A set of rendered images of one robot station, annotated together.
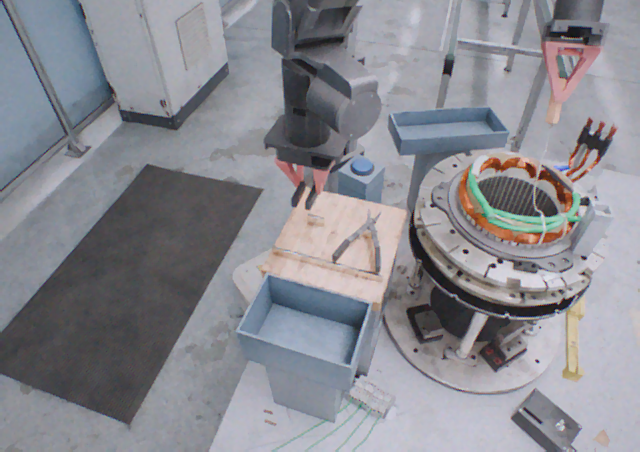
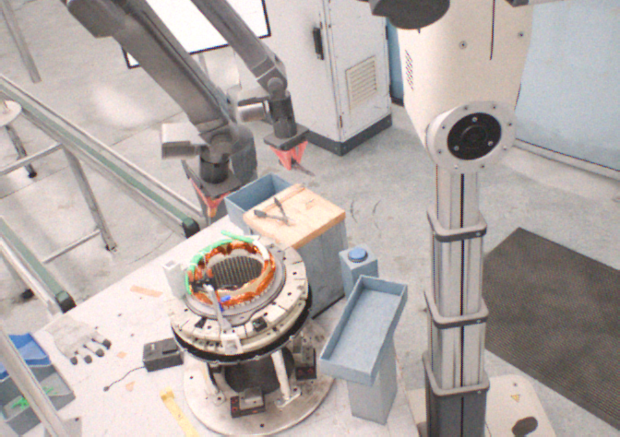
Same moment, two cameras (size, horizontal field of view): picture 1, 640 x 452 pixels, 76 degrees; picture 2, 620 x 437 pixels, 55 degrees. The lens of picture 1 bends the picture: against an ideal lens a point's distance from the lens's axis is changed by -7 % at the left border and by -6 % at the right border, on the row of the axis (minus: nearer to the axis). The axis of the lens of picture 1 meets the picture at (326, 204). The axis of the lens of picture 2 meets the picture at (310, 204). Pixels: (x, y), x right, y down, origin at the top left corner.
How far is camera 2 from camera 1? 1.65 m
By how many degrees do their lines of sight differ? 86
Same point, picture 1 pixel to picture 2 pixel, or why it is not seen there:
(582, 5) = not seen: hidden behind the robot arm
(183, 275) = (578, 371)
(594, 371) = (155, 419)
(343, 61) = (253, 93)
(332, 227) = (303, 212)
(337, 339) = not seen: hidden behind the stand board
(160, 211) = not seen: outside the picture
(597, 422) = (137, 392)
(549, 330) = (199, 402)
